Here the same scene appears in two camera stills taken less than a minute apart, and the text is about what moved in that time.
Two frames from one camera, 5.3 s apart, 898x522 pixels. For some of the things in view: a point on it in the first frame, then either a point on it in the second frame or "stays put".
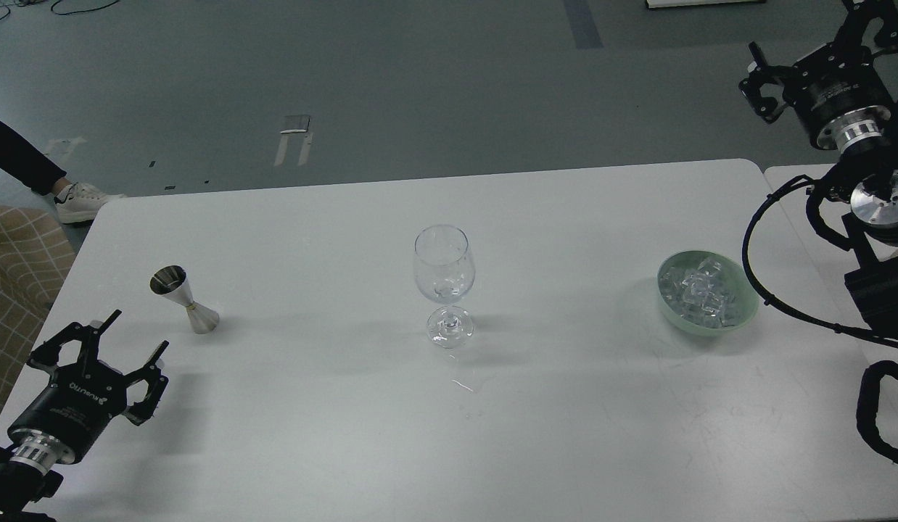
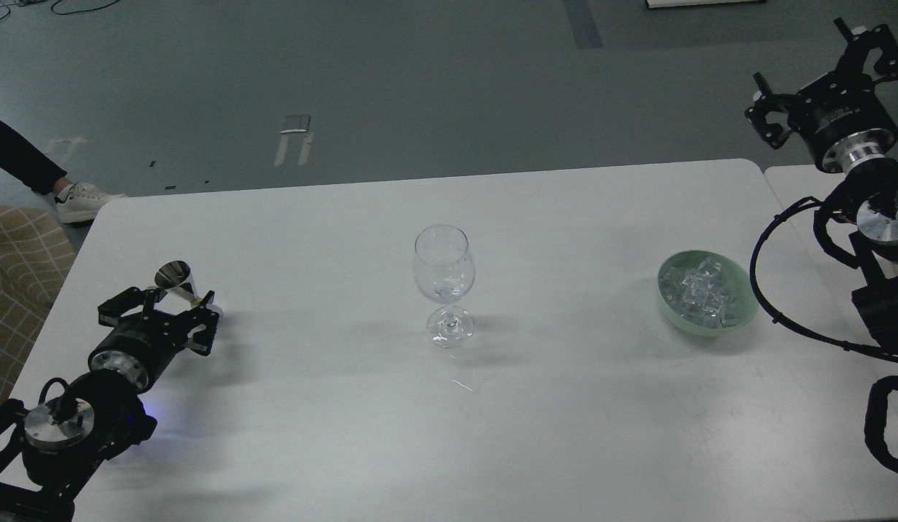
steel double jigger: x=171 y=281 stays put
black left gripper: x=64 y=423 to x=143 y=346
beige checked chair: x=29 y=262 stays put
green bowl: x=705 y=294 stays put
